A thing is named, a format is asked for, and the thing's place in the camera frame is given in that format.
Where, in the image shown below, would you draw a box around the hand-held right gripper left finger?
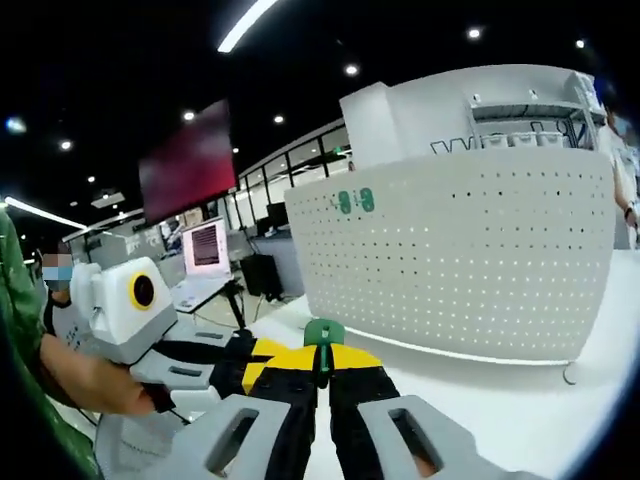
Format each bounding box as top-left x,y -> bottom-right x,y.
167,343 -> 321,480

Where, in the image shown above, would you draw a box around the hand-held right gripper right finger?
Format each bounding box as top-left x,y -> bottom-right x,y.
328,343 -> 551,480

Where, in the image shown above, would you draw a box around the white perforated mounting plate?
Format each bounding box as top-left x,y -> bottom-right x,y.
283,147 -> 617,386

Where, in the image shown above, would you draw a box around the person's left hand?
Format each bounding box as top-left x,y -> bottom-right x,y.
64,357 -> 174,416

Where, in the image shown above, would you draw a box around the black computer tower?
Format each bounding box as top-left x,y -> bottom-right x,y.
239,253 -> 284,297

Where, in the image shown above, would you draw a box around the open laptop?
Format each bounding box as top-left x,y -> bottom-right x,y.
172,222 -> 235,314

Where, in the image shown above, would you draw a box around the ceiling air conditioner unit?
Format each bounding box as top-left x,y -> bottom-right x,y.
89,189 -> 126,209

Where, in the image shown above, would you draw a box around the black computer monitor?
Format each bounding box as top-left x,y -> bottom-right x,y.
265,202 -> 291,231

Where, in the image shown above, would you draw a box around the round ceiling downlights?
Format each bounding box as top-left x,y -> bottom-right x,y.
7,27 -> 587,185

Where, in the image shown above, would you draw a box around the long linear ceiling light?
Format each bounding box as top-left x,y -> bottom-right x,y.
217,0 -> 274,53

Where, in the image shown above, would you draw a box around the grey metal shelf rack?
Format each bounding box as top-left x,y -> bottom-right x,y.
469,74 -> 609,151

